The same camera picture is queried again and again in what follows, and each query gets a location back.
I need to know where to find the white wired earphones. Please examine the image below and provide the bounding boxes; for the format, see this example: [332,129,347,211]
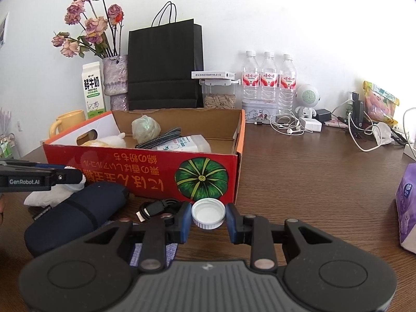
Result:
[269,110,307,137]

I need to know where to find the white tissue paper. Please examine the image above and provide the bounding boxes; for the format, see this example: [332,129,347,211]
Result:
[23,176,86,208]

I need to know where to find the purple cloth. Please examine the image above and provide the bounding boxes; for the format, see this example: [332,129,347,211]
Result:
[129,243,178,268]

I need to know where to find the water bottle middle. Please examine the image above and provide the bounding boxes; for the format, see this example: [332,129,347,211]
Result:
[260,51,278,103]

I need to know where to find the white charging cable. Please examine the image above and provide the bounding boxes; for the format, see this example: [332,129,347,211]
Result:
[345,106,416,154]

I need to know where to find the colourful snack bag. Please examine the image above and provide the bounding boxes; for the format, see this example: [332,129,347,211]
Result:
[362,81,400,127]

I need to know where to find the black phone stand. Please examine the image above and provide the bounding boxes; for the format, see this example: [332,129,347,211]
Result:
[349,92,365,138]

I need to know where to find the yellow ceramic mug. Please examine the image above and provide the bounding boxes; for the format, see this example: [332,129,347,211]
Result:
[49,110,85,138]

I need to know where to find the purple tissue pack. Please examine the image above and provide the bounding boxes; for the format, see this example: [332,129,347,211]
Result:
[395,164,416,254]

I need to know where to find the black usb cable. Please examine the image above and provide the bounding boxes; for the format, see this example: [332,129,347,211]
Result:
[135,198,183,224]

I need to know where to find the white robot toy speaker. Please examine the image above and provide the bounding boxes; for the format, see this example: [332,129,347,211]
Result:
[295,84,320,118]

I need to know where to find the braided grey cable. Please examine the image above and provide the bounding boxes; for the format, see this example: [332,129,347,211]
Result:
[134,127,182,150]

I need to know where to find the dried pink rose bouquet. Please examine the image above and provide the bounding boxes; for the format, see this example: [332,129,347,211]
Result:
[51,0,125,59]

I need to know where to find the person's left hand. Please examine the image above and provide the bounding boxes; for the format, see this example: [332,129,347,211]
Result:
[0,194,5,225]

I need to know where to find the yellow white plush toy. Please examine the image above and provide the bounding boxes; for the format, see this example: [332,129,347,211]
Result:
[82,132,127,148]

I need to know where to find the water bottle right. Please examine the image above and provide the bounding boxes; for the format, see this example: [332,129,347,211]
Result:
[278,54,297,114]

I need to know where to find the orange cardboard box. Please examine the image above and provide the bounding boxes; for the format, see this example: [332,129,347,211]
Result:
[43,108,245,204]

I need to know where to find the black paper shopping bag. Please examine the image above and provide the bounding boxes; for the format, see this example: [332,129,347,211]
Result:
[128,19,204,110]

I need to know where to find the black power adapter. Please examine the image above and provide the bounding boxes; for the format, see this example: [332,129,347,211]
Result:
[314,109,332,123]

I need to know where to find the green plastic bag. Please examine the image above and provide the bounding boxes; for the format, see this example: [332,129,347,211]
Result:
[131,115,161,144]

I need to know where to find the water bottle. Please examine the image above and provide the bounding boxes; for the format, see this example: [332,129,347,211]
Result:
[241,51,260,101]
[278,54,297,114]
[260,51,278,103]

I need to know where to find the purple textured vase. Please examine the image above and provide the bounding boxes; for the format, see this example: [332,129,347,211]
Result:
[103,55,128,111]

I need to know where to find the white face mask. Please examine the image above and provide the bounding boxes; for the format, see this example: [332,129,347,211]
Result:
[372,122,393,146]

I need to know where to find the grey printed tin box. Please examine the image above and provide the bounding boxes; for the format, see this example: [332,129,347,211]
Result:
[242,100,278,125]

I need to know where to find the white charger block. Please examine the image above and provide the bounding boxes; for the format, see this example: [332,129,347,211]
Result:
[299,118,322,132]

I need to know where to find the white plastic lid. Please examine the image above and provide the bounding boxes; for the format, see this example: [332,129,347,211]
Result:
[191,198,226,230]

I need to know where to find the flat white box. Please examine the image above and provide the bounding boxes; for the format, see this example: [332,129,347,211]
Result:
[191,71,236,80]

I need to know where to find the clear jar of seeds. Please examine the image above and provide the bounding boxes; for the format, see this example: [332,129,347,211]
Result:
[199,80,241,110]

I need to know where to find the water bottle left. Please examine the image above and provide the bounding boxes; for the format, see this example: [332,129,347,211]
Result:
[241,51,260,101]

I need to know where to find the white milk carton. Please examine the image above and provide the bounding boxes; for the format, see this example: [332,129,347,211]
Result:
[82,61,106,119]

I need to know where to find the white wet wipes pack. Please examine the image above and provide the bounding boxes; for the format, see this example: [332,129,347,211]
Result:
[154,134,212,153]

